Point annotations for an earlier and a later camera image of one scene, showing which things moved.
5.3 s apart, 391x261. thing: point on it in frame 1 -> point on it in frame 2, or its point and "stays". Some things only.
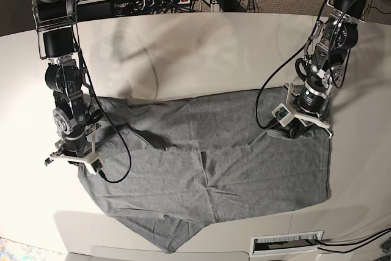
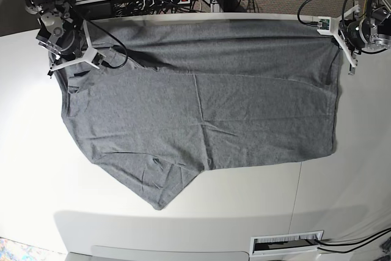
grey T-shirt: x=172 y=165 -> x=173 y=98
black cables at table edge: x=364 y=241 stays
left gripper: x=74 y=143 -> x=66 y=47
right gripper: x=313 y=98 -> x=350 y=32
